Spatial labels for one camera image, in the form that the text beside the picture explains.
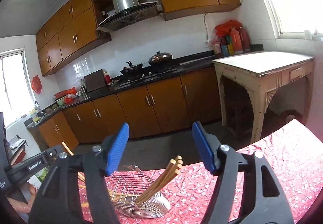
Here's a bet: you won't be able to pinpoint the black gas stove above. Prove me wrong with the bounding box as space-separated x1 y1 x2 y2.
119 66 177 87

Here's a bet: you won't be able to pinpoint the chopstick bundle in holder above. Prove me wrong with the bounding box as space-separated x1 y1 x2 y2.
78 155 184 208

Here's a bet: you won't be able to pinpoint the person's left hand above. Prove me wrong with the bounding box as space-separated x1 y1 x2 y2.
7 182 37 214

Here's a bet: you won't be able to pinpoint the upper wooden wall cabinets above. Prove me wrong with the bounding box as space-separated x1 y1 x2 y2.
36 0 241 76

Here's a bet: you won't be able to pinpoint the lower wooden kitchen cabinets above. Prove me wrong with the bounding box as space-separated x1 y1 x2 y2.
27 65 221 150

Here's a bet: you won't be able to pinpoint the red floral tablecloth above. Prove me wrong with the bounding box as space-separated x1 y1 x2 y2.
76 118 323 224

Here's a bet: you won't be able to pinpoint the small red bottle on counter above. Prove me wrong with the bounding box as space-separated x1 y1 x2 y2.
104 72 111 84

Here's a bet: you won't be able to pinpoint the orange bottle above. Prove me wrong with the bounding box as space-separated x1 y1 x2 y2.
230 27 244 54

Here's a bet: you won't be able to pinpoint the red bag on counter corner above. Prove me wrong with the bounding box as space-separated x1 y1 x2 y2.
215 20 242 37

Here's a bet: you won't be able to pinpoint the dark wok with shiny lid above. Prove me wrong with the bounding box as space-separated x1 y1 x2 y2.
148 51 172 66

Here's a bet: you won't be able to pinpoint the red plastic bag on wall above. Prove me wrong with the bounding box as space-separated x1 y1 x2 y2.
31 75 42 95

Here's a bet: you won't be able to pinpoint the white green paint bucket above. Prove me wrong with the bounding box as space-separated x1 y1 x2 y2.
35 167 48 182

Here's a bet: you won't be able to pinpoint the long wooden chopstick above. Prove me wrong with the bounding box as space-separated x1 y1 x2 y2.
61 141 74 156

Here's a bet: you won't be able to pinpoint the steel range hood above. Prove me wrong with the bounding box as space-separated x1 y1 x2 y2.
97 0 163 33

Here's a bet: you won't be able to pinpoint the black wok with lid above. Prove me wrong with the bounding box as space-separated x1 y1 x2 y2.
121 61 143 78

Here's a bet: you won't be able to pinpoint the left window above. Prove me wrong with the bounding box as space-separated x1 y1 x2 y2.
1 49 35 126

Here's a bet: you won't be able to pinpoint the wire metal utensil holder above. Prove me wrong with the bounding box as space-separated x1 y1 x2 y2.
105 165 171 219

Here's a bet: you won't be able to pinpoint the dark red bottle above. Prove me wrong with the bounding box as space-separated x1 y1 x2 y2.
239 26 251 53

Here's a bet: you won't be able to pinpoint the red basin on counter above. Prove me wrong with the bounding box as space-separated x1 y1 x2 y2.
54 87 77 99

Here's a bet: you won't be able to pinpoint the old cream wooden table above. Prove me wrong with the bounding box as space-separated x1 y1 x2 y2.
212 50 315 144

